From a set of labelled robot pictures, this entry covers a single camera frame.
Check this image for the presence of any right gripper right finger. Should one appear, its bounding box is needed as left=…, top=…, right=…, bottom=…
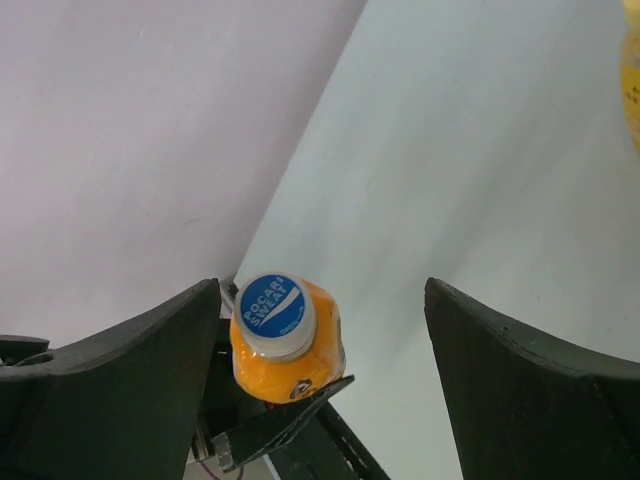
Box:
left=424, top=278, right=639, bottom=479

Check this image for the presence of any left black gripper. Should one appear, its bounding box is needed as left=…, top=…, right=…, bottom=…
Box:
left=187, top=279, right=387, bottom=479

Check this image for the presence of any yellow juice bottle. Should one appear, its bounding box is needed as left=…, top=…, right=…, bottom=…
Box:
left=619, top=0, right=639, bottom=151

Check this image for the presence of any orange Pocari Sweat bottle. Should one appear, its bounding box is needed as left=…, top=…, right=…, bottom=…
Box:
left=229, top=272, right=346, bottom=404

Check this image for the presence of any blue white bottle cap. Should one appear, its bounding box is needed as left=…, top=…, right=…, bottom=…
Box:
left=233, top=271, right=317, bottom=361

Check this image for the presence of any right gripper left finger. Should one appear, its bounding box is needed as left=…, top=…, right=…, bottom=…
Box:
left=1, top=279, right=220, bottom=479

